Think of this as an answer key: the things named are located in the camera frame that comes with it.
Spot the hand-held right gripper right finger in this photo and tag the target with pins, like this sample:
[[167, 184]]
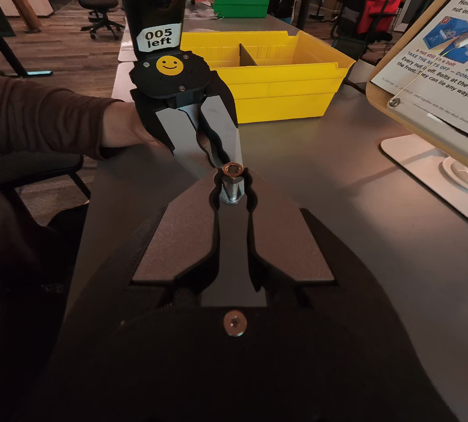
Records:
[[289, 243]]

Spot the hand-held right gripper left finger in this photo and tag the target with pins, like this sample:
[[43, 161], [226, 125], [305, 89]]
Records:
[[179, 243]]

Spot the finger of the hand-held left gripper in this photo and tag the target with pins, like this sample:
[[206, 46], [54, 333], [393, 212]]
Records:
[[177, 133], [223, 126]]

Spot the steel hex bolt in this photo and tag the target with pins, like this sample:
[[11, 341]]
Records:
[[231, 190]]

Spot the yellow plastic bin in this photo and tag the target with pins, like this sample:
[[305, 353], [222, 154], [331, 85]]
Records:
[[285, 93]]

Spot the person's left forearm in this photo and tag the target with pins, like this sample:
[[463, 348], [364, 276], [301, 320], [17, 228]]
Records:
[[47, 118]]

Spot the metal board screw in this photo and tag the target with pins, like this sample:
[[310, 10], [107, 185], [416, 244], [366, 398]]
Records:
[[394, 102]]

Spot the green plastic bin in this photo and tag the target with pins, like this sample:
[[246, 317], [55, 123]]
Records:
[[241, 3]]

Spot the black padded chair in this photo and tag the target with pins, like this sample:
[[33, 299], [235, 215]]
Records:
[[36, 166]]

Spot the white stand base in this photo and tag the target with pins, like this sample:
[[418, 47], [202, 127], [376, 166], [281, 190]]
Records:
[[413, 159]]

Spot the person's dark jacket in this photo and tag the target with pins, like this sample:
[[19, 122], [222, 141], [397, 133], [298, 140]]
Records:
[[33, 301]]

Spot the round white stand foot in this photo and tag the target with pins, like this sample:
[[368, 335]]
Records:
[[457, 173]]

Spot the wooden display board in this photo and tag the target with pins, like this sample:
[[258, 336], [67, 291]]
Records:
[[409, 27]]

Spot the printed instruction sheet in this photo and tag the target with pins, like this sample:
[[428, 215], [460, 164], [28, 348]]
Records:
[[431, 82]]

